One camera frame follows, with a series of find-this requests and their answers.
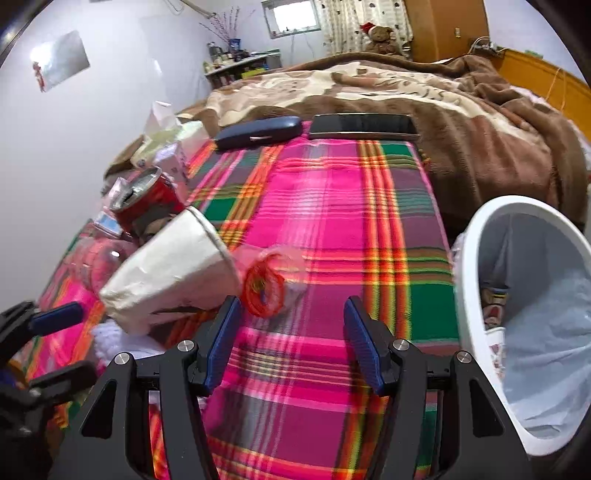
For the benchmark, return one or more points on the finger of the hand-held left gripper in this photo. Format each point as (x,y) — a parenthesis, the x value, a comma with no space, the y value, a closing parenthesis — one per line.
(60,317)
(62,378)

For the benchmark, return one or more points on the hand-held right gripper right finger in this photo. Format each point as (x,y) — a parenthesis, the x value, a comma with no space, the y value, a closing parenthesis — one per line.
(364,346)

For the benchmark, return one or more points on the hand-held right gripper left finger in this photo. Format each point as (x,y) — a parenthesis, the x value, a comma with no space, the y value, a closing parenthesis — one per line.
(221,344)

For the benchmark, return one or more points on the pale fluffy wad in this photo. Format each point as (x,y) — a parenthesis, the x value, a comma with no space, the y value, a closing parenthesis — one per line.
(115,344)

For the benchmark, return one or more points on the white paper cup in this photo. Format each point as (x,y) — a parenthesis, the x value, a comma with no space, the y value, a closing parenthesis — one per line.
(171,272)

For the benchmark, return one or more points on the white blue-print packet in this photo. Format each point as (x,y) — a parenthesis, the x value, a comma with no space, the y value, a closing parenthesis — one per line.
(108,225)

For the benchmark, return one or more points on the white trash bin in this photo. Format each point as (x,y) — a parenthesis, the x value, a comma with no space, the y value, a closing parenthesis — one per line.
(467,286)

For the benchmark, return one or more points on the pink clear plastic packet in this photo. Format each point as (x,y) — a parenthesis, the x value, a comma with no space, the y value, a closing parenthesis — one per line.
(115,191)

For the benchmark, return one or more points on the red soda can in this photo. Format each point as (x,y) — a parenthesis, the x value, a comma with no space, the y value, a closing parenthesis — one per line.
(150,201)

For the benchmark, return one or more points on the pink plaid cloth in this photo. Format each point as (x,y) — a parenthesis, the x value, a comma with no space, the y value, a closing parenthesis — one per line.
(332,221)

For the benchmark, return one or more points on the white red-print cup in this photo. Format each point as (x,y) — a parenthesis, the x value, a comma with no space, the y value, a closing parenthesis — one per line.
(496,348)

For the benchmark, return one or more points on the colourful printed wrapper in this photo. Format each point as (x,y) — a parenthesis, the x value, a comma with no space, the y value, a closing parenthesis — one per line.
(496,297)

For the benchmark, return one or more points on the pale plastic bin liner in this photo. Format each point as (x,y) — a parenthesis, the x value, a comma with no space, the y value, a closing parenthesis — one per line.
(549,323)

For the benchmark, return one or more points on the small printed carton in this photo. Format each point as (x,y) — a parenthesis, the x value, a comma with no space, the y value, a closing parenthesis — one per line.
(174,159)

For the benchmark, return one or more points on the soft tissue pack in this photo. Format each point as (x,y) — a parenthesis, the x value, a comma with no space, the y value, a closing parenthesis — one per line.
(161,138)

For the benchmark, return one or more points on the dark blue glasses case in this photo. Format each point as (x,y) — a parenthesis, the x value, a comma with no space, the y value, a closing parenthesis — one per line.
(258,132)

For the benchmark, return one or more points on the black smartphone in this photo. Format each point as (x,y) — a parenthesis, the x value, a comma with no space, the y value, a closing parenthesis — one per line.
(364,126)

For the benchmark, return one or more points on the brown patterned blanket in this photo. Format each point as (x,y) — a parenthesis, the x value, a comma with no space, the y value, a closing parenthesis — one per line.
(485,138)

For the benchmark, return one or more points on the cluttered white shelf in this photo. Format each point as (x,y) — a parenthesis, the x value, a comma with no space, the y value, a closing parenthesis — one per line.
(242,64)

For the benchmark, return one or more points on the brown teddy bear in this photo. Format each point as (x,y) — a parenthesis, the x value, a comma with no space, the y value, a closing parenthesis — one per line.
(381,40)

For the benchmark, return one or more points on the decorative branches in vase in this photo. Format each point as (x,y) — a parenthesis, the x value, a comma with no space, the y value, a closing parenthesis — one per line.
(226,27)

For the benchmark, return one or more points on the wooden headboard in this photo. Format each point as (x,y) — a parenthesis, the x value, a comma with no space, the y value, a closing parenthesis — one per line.
(545,81)

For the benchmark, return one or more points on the heart-print curtain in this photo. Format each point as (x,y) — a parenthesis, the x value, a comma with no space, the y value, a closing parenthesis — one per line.
(360,25)

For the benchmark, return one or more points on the white power strip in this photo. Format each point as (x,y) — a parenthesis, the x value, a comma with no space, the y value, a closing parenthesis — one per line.
(485,46)

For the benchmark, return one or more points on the wooden wardrobe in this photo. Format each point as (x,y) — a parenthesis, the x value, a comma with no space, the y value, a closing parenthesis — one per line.
(443,30)

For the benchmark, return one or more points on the small window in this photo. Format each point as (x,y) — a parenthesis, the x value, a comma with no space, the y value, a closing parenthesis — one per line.
(291,16)

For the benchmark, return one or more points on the silver wall poster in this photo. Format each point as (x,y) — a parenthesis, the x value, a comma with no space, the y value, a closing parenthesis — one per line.
(62,60)

